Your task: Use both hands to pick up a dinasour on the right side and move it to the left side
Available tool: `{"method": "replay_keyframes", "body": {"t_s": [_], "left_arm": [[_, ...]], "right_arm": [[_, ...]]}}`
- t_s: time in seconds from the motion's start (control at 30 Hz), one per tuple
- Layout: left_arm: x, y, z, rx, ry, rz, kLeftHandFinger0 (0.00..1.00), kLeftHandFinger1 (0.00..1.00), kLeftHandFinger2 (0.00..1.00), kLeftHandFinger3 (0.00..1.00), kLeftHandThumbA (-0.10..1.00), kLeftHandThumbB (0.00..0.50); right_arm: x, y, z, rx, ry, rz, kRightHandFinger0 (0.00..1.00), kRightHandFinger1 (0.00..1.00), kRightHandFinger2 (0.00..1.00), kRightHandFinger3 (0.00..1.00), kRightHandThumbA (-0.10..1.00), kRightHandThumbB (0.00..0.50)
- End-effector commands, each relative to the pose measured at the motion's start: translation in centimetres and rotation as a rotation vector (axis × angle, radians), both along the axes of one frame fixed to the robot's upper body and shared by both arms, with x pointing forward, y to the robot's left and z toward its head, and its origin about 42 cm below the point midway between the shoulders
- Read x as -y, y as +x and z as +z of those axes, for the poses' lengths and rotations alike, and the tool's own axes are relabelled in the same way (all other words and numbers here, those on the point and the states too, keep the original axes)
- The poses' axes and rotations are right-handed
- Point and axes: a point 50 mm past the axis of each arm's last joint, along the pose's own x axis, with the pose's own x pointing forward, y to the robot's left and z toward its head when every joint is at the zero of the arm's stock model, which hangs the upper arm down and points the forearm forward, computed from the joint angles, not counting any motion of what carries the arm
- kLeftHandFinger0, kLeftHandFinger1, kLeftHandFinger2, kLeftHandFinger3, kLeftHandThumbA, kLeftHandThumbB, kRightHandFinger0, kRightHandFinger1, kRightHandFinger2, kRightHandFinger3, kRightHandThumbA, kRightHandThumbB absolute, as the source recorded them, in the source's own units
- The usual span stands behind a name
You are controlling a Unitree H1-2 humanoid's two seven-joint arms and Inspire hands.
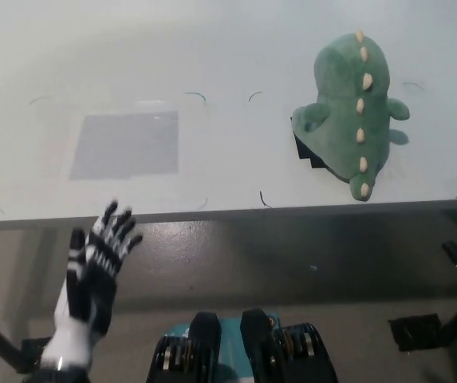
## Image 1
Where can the black teal robot torso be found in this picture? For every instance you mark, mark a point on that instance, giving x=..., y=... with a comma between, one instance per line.
x=252, y=351

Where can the black floor tape patch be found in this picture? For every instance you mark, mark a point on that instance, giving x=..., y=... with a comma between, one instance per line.
x=413, y=333
x=30, y=353

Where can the green plush dinosaur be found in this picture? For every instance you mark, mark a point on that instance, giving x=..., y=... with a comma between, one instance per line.
x=343, y=119

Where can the black cross-shaped tape patch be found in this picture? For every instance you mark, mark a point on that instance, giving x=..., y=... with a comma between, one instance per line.
x=306, y=153

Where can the grey square tape patch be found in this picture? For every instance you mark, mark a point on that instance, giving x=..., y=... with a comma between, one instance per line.
x=126, y=145

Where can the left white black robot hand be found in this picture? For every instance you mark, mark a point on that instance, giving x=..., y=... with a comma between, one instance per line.
x=92, y=279

